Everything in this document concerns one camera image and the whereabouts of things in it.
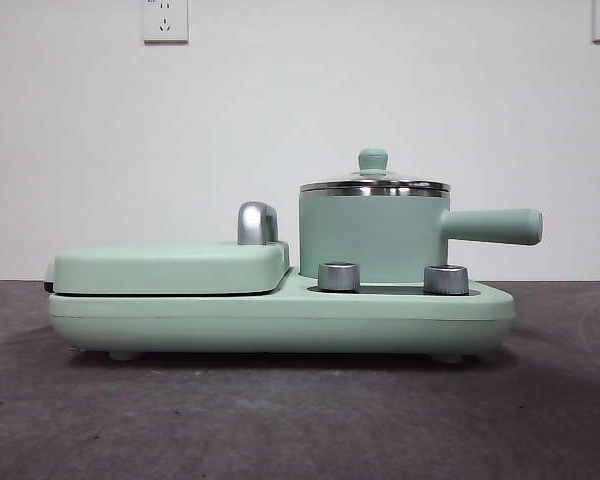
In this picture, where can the mint green griddle cover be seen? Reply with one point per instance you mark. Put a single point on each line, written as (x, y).
(155, 270)

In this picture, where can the silver control knob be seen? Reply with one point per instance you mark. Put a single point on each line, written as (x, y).
(339, 276)
(446, 279)

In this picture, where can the mint green breakfast machine base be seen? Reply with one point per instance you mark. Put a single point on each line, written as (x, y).
(280, 325)

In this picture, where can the glass lid with green knob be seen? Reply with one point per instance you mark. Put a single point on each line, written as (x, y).
(372, 160)

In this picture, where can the mint green steamer pot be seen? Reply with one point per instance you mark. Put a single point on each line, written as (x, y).
(375, 235)

